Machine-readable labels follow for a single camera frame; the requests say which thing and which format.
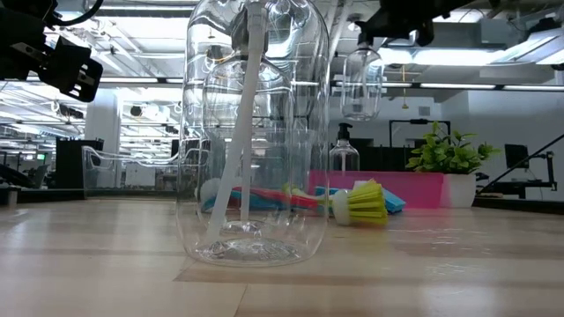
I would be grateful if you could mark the clear shallow plastic tray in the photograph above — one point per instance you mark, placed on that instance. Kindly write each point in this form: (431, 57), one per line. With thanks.
(88, 154)

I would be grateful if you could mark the green plant in white pot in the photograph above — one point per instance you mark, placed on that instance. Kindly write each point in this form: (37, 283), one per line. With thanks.
(458, 189)

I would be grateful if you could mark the green dish brush yellow bristles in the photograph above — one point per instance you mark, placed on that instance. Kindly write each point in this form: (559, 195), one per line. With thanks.
(365, 204)

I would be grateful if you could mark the black metal stand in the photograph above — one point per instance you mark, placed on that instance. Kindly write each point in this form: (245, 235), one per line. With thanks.
(410, 121)

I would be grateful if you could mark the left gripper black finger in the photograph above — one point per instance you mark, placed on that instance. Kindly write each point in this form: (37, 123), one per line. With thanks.
(75, 70)

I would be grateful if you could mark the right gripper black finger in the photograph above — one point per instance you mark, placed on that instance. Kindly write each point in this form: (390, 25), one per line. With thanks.
(379, 31)

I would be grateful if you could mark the pink plastic tray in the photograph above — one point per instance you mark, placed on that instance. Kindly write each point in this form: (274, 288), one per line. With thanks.
(414, 189)

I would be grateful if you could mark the black cabinet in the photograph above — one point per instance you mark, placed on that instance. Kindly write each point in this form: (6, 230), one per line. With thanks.
(70, 167)

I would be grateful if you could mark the blue sponge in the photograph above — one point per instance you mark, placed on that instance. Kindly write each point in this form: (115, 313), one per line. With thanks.
(394, 203)
(273, 207)
(327, 190)

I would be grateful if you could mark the black monitor on arm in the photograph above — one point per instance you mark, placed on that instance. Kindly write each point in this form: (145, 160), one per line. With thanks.
(515, 156)

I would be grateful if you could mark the black background desk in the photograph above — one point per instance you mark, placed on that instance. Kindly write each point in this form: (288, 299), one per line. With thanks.
(515, 187)

